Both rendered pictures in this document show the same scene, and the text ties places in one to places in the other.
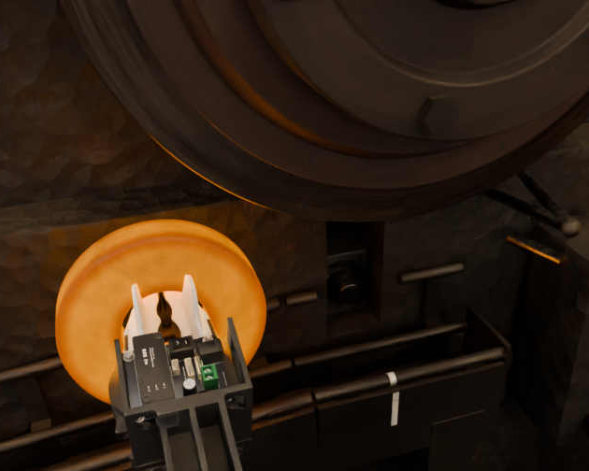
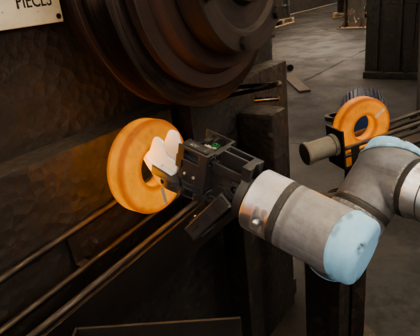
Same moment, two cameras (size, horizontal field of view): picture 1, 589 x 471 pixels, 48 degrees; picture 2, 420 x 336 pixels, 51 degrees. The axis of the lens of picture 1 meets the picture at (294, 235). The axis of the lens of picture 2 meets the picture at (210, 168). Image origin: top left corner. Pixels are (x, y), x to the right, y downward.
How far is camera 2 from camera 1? 45 cm
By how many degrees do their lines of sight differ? 32
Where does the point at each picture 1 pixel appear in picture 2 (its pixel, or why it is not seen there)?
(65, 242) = (79, 153)
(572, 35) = (267, 13)
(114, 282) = (138, 145)
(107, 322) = (137, 167)
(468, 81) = (248, 30)
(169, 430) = (217, 164)
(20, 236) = (61, 154)
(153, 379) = (203, 149)
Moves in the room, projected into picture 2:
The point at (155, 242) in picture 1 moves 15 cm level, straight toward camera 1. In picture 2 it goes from (149, 123) to (224, 135)
